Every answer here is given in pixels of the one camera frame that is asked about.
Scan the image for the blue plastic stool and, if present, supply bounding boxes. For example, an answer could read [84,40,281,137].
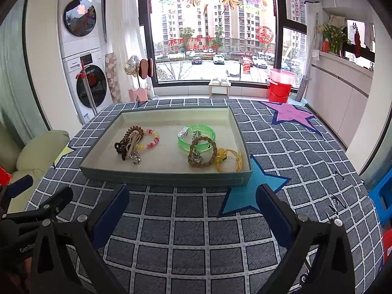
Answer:
[368,176,392,225]

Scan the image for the grey checked star blanket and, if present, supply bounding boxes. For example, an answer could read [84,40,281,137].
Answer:
[26,97,387,294]

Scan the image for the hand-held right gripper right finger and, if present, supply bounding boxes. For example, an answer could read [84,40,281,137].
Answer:
[256,184,356,294]

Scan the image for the white curtain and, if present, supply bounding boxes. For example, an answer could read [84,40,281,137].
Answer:
[105,0,154,102]

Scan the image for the red cloth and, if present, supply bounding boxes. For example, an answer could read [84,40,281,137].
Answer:
[0,165,13,186]

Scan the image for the grey green shallow tray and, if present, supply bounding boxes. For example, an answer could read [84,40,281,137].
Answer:
[79,106,253,188]

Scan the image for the pink checked board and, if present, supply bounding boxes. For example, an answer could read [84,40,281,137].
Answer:
[104,53,123,105]

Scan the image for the small wooden stool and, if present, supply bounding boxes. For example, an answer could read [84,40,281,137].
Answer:
[208,81,232,99]

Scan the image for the white plush slippers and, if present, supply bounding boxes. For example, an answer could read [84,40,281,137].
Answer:
[126,55,140,74]

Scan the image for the brown slippers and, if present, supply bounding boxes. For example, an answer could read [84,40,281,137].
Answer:
[138,58,155,79]

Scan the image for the white washing machine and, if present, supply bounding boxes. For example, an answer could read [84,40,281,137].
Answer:
[62,53,116,125]

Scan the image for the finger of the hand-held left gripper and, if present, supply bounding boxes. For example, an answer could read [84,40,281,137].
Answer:
[0,186,74,231]
[0,174,34,205]

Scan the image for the pink yellow beaded bracelet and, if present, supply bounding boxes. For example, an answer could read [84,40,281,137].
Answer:
[135,129,160,151]

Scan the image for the red hanging garment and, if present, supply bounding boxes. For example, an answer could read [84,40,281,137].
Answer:
[353,31,362,58]

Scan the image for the red handled mop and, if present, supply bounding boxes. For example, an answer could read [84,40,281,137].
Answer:
[76,61,99,116]

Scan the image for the gold slipper rack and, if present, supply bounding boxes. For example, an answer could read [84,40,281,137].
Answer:
[124,54,160,102]

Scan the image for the red text window decal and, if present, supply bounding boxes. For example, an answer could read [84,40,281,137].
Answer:
[168,36,215,53]

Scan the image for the pink basin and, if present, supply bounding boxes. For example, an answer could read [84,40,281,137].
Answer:
[269,68,297,85]

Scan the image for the red bucket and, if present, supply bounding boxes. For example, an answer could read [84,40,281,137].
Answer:
[265,78,292,103]

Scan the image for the dark brown hair tie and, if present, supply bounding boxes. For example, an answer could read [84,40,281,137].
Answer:
[114,141,132,161]

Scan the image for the grey washboard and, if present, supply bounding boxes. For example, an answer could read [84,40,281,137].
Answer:
[298,78,310,102]

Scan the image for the green translucent bangle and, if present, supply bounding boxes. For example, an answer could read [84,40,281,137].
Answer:
[177,124,216,154]

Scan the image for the red round window decal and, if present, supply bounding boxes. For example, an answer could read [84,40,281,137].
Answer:
[255,26,275,44]

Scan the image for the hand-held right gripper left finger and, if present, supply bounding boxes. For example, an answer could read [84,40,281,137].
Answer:
[29,184,131,294]

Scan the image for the pink slippers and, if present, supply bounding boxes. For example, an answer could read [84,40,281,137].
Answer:
[128,86,149,102]

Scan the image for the light blue basin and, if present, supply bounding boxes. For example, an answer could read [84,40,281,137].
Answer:
[288,95,308,107]

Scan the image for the pale green sofa cushion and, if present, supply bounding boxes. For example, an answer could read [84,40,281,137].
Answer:
[15,130,71,172]

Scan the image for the green potted plant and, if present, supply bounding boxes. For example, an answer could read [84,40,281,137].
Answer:
[318,23,350,54]

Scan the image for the brown braided bracelet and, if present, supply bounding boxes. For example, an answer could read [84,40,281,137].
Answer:
[187,136,220,169]

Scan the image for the white low cabinet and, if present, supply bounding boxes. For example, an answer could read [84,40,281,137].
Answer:
[303,50,378,148]

